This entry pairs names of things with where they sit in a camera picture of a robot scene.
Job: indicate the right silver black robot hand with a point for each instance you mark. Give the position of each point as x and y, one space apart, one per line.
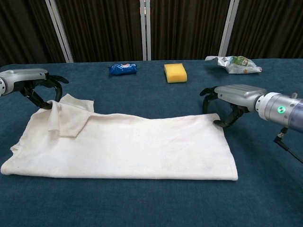
239 95

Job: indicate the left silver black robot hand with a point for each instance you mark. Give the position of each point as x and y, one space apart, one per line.
21 79

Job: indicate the white T-shirt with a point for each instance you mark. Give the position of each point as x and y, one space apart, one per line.
132 151

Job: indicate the crumpled white green packet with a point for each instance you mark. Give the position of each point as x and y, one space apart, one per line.
236 65

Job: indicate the black partition screen panel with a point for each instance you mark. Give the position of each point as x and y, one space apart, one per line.
23 30
267 28
101 28
187 28

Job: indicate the yellow sponge block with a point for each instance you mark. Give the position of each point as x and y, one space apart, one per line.
175 73

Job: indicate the blue snack packet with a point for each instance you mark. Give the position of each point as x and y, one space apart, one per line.
123 69

